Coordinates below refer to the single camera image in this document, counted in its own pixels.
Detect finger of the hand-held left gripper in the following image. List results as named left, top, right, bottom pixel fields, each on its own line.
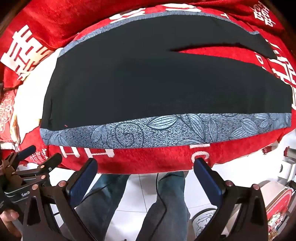
left=11, top=153, right=63, bottom=186
left=1, top=145, right=37, bottom=172

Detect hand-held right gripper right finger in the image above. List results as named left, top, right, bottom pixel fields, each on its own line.
left=194, top=159, right=270, bottom=241

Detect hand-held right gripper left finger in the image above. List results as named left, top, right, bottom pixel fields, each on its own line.
left=22, top=158, right=98, bottom=241

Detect black pants with grey trim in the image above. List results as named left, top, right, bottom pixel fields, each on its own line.
left=40, top=10, right=292, bottom=151

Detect person's left hand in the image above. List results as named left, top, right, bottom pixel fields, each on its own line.
left=0, top=209, right=23, bottom=238

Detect person's left leg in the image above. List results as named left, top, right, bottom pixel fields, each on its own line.
left=61, top=174, right=131, bottom=241

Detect person's leg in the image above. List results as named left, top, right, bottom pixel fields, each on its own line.
left=61, top=174, right=131, bottom=241
left=136, top=171, right=191, bottom=241

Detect white mug with drawing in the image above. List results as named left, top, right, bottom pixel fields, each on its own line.
left=191, top=207, right=223, bottom=241

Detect red patterned pillow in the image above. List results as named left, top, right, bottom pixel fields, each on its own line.
left=0, top=89, right=18, bottom=142

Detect person's right leg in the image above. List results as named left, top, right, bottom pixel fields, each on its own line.
left=136, top=171, right=191, bottom=241

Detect white cloth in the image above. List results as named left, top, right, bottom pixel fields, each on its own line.
left=13, top=47, right=64, bottom=145

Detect red printed box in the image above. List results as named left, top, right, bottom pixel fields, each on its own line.
left=266, top=188, right=294, bottom=220

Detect red printed blanket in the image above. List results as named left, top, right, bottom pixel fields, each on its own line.
left=0, top=0, right=296, bottom=175

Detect black cable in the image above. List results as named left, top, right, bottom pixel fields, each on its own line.
left=155, top=173, right=168, bottom=223

